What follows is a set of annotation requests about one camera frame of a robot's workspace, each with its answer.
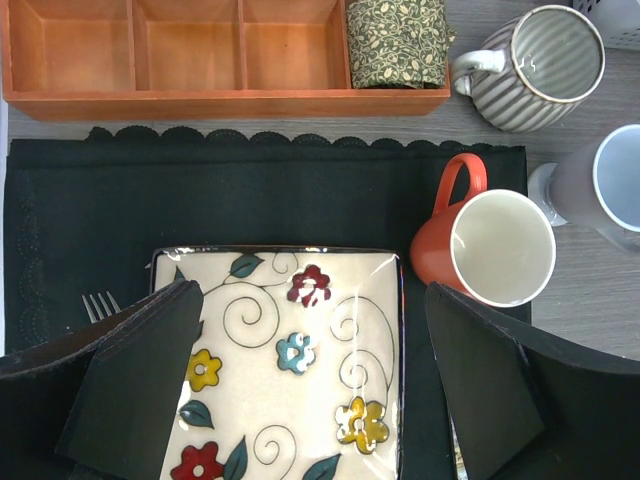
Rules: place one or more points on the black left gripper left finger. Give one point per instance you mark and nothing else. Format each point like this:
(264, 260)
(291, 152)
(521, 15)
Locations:
(99, 403)

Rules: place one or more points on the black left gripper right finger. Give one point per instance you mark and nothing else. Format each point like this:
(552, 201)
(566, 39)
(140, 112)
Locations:
(527, 404)

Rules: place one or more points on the silver fork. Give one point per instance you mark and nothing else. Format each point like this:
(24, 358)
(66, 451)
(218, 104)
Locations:
(100, 306)

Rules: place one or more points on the orange ceramic mug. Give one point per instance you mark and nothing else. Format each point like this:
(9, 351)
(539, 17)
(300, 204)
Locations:
(494, 245)

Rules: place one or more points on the square floral ceramic plate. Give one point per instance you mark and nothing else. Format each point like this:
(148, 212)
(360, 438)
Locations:
(296, 371)

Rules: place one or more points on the black scalloped placemat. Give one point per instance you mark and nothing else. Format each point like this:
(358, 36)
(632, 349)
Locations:
(84, 216)

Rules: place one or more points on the frosted blue footed cup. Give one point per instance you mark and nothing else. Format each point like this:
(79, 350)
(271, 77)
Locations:
(596, 187)

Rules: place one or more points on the grey ribbed ceramic mug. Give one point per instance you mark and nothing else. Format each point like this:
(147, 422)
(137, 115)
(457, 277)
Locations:
(534, 70)

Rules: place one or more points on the orange wooden divided tray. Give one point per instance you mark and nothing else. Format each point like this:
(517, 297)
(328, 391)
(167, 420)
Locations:
(181, 60)

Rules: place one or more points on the green floral rolled tie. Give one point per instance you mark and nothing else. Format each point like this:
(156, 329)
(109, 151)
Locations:
(398, 44)

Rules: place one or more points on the white plastic basket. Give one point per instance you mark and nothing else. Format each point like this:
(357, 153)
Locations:
(618, 21)

